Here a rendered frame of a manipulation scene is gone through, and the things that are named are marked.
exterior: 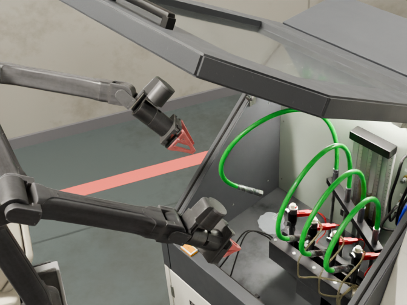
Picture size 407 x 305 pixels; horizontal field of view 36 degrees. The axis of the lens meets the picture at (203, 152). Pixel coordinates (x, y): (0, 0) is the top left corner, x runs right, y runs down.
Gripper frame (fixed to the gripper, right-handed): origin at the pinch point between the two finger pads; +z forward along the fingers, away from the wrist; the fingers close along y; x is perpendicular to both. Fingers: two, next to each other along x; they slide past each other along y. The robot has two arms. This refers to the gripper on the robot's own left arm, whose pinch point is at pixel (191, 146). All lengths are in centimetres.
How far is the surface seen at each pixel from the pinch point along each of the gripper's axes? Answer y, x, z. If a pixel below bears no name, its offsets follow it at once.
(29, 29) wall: 200, 67, -50
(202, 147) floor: 191, 57, 75
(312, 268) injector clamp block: -11, 4, 51
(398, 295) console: -33, -12, 60
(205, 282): -1.8, 32.9, 34.1
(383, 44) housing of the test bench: 16, -57, 28
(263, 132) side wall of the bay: 33.0, -9.2, 27.6
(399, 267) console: -31, -18, 54
